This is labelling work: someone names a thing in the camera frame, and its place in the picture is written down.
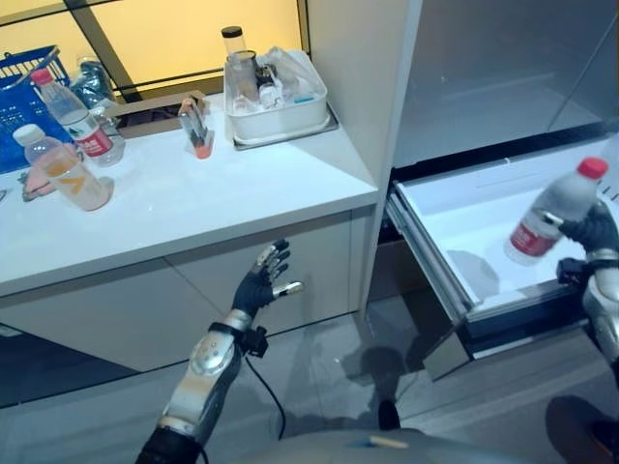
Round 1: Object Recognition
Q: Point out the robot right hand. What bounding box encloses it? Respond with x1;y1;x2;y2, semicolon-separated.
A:
544;197;619;256

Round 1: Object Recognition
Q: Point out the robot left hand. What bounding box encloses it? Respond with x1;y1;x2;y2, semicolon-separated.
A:
231;238;305;321

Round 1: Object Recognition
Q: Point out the red-label water bottle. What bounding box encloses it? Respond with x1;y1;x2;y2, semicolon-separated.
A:
29;68;127;168
503;157;610;268

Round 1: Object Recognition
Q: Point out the white refrigerator drawer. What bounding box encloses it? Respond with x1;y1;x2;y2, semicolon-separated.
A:
386;126;619;339

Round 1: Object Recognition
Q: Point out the grey refrigerator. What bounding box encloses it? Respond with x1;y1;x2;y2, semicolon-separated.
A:
357;0;619;383

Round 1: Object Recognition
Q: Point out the white counter cabinet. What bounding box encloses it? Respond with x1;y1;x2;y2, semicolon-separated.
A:
0;94;381;373

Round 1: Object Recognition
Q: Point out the clear acrylic stand orange base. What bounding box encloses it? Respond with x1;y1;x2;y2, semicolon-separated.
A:
178;95;215;160

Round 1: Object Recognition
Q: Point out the white plastic tray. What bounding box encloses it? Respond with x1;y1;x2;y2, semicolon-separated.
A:
223;51;331;143

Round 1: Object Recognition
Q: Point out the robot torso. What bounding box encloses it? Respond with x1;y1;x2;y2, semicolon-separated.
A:
263;424;619;464

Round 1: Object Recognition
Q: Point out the clear glass cup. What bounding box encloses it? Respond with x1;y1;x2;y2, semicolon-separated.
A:
226;49;260;110

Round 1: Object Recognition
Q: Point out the clear plastic bag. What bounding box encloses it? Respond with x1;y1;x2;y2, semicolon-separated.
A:
255;45;320;105

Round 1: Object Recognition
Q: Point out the orange drink bottle white cap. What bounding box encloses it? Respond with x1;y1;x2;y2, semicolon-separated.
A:
12;124;115;213

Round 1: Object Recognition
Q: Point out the pink cloth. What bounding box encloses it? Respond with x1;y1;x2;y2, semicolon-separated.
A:
17;166;55;202

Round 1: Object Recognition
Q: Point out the clear jar black lid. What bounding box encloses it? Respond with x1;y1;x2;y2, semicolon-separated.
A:
221;26;245;62

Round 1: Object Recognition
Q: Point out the teal plastic bag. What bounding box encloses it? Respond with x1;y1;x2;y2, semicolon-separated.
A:
71;55;115;111

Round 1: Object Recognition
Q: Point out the blue plastic basket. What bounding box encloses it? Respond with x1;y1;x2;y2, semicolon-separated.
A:
0;44;78;174

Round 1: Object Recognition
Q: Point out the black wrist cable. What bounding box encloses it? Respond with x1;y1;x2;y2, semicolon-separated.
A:
244;327;286;442

